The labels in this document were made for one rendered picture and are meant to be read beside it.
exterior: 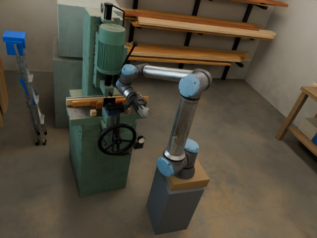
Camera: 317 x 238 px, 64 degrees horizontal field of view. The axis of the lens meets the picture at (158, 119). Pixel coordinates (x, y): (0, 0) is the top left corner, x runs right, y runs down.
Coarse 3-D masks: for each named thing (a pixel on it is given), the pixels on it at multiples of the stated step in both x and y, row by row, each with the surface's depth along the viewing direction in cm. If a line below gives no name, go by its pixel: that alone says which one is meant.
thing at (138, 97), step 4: (128, 96) 180; (136, 96) 182; (140, 96) 183; (136, 100) 176; (140, 100) 178; (144, 100) 180; (132, 104) 179; (136, 104) 175; (144, 104) 178; (136, 108) 176
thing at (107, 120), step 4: (104, 112) 184; (104, 116) 185; (116, 116) 183; (120, 116) 184; (124, 116) 185; (104, 120) 186; (108, 120) 182; (116, 120) 185; (120, 120) 186; (124, 120) 188; (108, 124) 184
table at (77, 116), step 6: (66, 108) 195; (72, 108) 190; (78, 108) 192; (84, 108) 193; (90, 108) 195; (132, 108) 206; (72, 114) 184; (78, 114) 186; (84, 114) 187; (96, 114) 190; (126, 114) 198; (132, 114) 200; (72, 120) 180; (78, 120) 183; (84, 120) 185; (90, 120) 187; (96, 120) 189; (102, 120) 190; (102, 126) 185
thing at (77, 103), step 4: (144, 96) 217; (84, 100) 195; (88, 100) 196; (92, 100) 197; (96, 100) 198; (72, 104) 192; (76, 104) 192; (80, 104) 193; (84, 104) 195; (88, 104) 196
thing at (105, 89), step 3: (102, 81) 197; (102, 84) 194; (111, 84) 196; (102, 87) 195; (105, 87) 191; (108, 87) 192; (111, 87) 192; (102, 90) 196; (105, 90) 190; (108, 90) 192; (111, 90) 193; (105, 93) 192; (108, 93) 193; (111, 93) 194
